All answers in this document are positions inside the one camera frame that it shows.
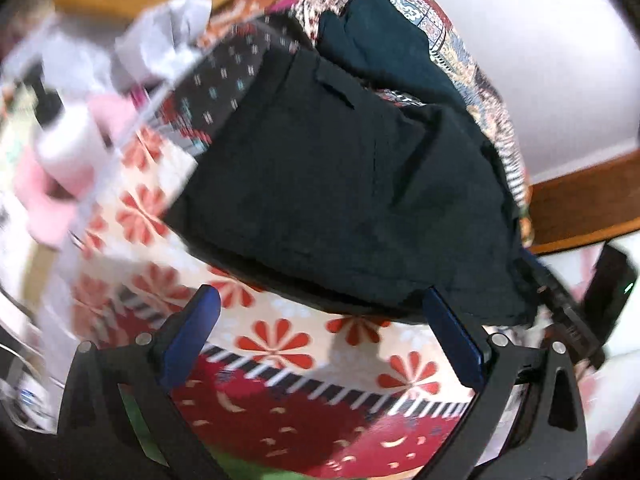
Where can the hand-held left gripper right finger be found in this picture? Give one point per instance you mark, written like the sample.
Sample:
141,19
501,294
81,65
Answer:
455,342

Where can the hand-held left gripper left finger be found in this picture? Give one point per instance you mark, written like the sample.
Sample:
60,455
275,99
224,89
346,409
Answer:
192,332

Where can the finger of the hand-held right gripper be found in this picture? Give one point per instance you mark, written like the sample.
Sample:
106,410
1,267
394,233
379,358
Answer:
545,287

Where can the black pants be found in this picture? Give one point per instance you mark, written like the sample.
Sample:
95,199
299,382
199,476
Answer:
340,175

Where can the patchwork blanket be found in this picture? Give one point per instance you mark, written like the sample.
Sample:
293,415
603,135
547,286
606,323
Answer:
280,345

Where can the pink cloth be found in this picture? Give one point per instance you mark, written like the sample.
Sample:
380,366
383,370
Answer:
45,210

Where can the white bottle with black cap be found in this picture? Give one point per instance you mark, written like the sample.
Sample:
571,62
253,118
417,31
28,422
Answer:
70,150

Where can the white crumpled cloth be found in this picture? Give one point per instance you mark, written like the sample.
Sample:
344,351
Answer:
160,35

